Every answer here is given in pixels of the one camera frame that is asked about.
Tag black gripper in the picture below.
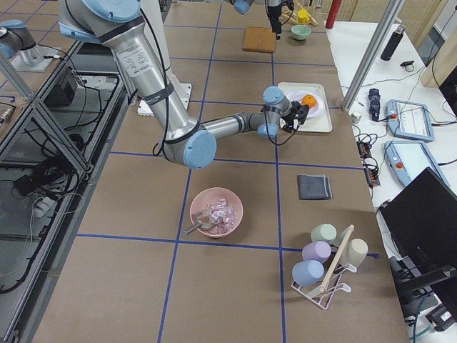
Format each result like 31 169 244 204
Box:
283 101 310 124
266 0 283 39

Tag orange fruit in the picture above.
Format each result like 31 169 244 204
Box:
301 94 317 108

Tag white plate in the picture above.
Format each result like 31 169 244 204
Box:
286 90 325 118

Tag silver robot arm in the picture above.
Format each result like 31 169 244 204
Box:
228 0 289 40
59 1 310 169

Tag wooden tray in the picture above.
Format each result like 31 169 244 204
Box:
242 26 276 54

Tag cream bear tray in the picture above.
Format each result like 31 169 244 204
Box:
277 81 333 134

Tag wooden rack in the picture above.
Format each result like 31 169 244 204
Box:
280 0 318 27

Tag green bowl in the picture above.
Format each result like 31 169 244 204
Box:
291 24 312 41

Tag yellow cup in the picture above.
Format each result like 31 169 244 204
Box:
296 9 311 24

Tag small silver cap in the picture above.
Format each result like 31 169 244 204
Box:
351 112 361 124

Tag red bottle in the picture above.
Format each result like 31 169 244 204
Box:
325 0 343 29

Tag folded dark umbrella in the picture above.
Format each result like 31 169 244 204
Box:
368 88 381 121

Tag grey folded cloth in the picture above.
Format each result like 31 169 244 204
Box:
297 174 333 200

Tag upper teach pendant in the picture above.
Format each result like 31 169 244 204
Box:
386 99 435 142

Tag teach pendant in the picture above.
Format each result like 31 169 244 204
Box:
386 99 435 142
384 140 449 187

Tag black bottle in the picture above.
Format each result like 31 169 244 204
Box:
380 24 406 61

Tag lower teach pendant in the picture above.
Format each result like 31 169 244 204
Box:
384 140 449 187

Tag green cup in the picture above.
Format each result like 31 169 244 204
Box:
311 223 337 244

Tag pink bowl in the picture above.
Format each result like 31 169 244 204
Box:
184 187 243 238

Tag clear ice cubes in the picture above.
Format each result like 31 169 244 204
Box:
203 198 238 235

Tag purple cup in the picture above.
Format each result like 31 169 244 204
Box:
301 241 331 264

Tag metal scoop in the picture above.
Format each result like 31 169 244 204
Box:
184 212 214 234

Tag beige cup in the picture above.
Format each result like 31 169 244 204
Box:
340 239 368 268

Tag black laptop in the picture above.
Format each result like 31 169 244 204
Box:
381 167 456 306

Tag blue cup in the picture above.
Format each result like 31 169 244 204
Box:
292 260 324 287

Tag white cup rack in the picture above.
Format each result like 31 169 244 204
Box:
291 229 357 309

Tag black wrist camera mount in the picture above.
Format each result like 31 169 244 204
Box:
280 118 298 133

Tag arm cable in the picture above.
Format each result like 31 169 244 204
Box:
263 103 297 146

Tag aluminium frame post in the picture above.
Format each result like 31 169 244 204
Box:
341 0 404 112

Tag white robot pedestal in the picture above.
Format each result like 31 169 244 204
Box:
141 0 192 109

